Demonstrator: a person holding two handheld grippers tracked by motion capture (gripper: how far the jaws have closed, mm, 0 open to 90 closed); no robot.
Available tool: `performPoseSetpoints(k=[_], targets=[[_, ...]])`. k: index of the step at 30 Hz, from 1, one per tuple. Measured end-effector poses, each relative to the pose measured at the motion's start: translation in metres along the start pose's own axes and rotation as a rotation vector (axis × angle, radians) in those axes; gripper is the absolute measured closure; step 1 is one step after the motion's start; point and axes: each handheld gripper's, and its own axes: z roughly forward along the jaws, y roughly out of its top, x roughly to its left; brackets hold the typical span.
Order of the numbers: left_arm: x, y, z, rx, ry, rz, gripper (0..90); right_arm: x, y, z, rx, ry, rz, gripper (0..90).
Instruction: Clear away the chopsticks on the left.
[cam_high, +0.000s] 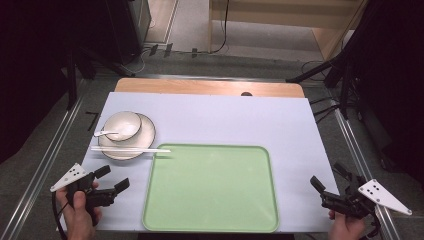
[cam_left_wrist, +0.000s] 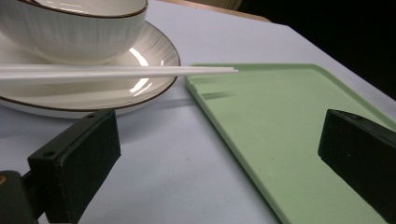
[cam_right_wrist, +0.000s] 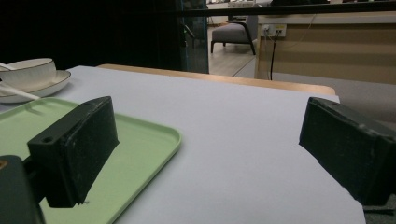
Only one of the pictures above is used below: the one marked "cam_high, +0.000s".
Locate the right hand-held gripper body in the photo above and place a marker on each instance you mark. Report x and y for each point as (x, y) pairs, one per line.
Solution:
(353, 201)

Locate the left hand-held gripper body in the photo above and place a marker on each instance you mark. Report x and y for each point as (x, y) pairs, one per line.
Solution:
(100, 196)

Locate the white chopstick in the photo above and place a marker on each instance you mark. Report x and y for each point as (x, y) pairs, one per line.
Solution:
(110, 150)
(133, 148)

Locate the white ceramic spoon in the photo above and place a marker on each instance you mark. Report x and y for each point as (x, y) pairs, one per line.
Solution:
(99, 133)

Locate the white bowl dark rim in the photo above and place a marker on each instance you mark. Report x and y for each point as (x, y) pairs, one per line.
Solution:
(125, 124)

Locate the white plate dark rim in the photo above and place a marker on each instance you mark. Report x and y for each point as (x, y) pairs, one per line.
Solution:
(146, 135)

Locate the green plastic tray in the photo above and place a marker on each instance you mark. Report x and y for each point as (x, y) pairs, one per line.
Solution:
(210, 190)

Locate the person's right hand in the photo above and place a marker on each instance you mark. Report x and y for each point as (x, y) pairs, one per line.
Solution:
(346, 228)

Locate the person's left hand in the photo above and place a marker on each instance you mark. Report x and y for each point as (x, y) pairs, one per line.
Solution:
(78, 216)

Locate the black tripod stand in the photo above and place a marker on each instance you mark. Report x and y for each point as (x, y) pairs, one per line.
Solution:
(343, 76)

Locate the white table mat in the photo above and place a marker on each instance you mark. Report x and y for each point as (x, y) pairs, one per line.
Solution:
(233, 120)

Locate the black cabinet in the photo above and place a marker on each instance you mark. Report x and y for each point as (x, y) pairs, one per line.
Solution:
(123, 26)

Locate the light wooden shelf unit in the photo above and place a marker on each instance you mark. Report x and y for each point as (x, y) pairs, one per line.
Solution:
(286, 10)

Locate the aluminium floor rail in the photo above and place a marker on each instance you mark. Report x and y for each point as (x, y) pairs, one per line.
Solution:
(40, 173)
(356, 150)

